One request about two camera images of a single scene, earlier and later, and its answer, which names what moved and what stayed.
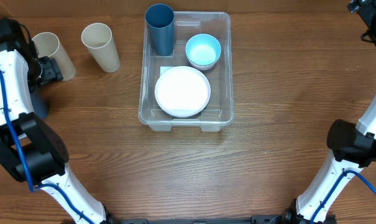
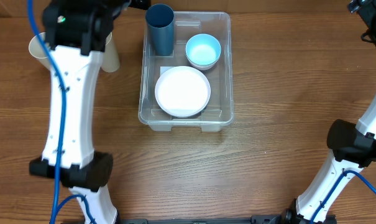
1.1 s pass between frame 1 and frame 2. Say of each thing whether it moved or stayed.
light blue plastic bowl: stayed
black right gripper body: stayed
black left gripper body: moved
